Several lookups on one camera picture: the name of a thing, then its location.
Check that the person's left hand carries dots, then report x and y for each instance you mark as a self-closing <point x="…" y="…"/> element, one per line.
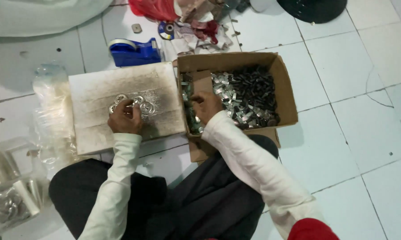
<point x="125" y="121"/>

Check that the white foam work board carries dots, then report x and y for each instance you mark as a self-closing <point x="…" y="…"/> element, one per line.
<point x="97" y="100"/>

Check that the brown cardboard box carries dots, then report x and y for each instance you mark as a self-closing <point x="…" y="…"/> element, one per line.
<point x="283" y="86"/>

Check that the person's right fingers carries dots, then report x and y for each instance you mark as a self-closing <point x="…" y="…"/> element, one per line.
<point x="197" y="99"/>

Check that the blue tape dispenser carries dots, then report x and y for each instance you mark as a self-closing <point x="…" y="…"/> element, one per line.
<point x="135" y="53"/>

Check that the pile of dark metal pieces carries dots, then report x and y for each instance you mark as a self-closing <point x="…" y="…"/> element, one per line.
<point x="258" y="90"/>

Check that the clear bags of packed parts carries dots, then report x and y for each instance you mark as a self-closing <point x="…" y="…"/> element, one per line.
<point x="12" y="196"/>

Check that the black round lid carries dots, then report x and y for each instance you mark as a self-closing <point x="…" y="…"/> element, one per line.
<point x="312" y="8"/>

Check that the heap of paper and cloth scraps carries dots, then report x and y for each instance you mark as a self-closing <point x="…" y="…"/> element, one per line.
<point x="203" y="31"/>

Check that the person's red garment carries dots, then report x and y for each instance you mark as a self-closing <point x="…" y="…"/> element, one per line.
<point x="312" y="230"/>

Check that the large white sack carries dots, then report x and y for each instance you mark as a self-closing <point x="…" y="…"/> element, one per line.
<point x="37" y="15"/>

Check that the person's dark trousers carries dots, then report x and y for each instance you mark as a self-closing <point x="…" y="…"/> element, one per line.
<point x="200" y="200"/>

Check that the person's left fingers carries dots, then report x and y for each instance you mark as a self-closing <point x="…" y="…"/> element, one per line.
<point x="126" y="106"/>

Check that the pile of shiny metal clips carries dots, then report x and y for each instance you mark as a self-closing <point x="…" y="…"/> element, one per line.
<point x="225" y="91"/>

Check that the red plastic bag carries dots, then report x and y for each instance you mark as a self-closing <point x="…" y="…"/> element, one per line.
<point x="153" y="8"/>

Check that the heap of clear plastic bags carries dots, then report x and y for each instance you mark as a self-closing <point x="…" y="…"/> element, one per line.
<point x="53" y="110"/>

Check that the cluster of silver metal rings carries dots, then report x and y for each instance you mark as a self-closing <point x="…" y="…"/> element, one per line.
<point x="147" y="107"/>

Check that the blue grinding disc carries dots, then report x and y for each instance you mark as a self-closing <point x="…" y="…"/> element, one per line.
<point x="165" y="30"/>

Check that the person's right hand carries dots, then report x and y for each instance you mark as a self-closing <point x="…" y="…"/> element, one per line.
<point x="208" y="106"/>

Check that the small square metal plate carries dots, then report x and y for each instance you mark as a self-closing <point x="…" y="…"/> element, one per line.
<point x="136" y="28"/>

